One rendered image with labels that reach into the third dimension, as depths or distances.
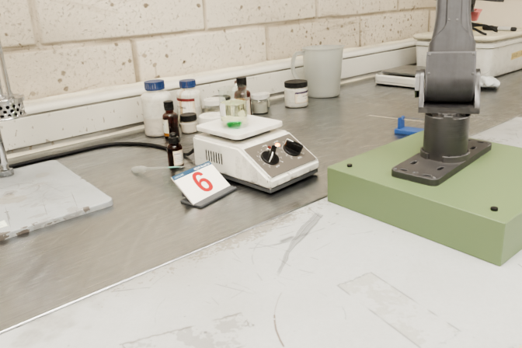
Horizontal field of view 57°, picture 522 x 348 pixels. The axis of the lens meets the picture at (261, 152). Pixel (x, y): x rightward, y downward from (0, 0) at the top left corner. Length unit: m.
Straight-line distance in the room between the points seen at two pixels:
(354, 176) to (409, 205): 0.09
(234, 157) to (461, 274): 0.41
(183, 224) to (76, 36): 0.65
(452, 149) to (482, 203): 0.12
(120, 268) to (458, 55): 0.54
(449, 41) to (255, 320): 0.47
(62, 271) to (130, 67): 0.74
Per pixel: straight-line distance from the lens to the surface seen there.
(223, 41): 1.44
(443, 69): 0.74
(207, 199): 0.78
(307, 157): 0.86
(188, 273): 0.60
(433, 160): 0.75
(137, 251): 0.67
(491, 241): 0.62
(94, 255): 0.68
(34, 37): 1.22
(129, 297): 0.58
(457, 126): 0.74
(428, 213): 0.65
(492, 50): 1.81
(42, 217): 0.80
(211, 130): 0.86
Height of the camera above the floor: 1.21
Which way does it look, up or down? 18 degrees down
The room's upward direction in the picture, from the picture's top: 3 degrees counter-clockwise
